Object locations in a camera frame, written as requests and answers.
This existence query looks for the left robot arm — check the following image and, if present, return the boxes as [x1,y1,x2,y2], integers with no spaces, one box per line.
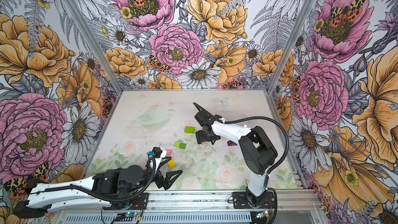
[13,156,182,219]

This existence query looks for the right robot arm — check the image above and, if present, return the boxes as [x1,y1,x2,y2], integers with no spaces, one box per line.
[194,110,286,208]

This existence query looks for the yellow block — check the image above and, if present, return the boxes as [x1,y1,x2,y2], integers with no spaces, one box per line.
[167,159,176,169]

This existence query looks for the large green block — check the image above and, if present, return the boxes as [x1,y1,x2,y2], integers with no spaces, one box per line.
[184,126,195,134]

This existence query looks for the purple house-shaped block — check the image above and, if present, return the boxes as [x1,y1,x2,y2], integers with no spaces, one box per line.
[227,141,237,146]

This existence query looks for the green circuit board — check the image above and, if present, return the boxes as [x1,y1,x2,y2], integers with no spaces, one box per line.
[117,211,144,221]

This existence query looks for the small right circuit board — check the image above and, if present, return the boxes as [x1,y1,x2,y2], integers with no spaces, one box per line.
[256,210,269,218]

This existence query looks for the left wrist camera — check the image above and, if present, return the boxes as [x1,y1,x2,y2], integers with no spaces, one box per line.
[148,147,167,160]

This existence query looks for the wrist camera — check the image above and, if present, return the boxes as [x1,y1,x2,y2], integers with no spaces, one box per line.
[194,111,214,126]
[148,147,167,160]

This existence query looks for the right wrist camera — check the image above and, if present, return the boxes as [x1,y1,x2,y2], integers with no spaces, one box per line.
[194,111,214,126]

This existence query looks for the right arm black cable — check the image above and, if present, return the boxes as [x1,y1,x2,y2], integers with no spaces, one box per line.
[192,102,290,175]

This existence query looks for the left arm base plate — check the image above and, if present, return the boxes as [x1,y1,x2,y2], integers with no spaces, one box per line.
[104,193,149,211]

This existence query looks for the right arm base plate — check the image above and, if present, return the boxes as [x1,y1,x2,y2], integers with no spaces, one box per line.
[232,189,277,209]

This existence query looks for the aluminium front rail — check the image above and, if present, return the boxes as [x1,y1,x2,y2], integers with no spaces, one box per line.
[57,189,322,213]

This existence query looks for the right aluminium corner post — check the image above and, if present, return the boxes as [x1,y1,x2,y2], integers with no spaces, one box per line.
[267,0,317,94]

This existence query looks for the aluminium corner post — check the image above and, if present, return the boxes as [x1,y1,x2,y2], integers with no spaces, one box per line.
[267,0,317,94]
[61,0,123,96]

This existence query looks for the left aluminium corner post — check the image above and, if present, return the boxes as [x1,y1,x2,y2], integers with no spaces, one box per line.
[61,0,123,96]

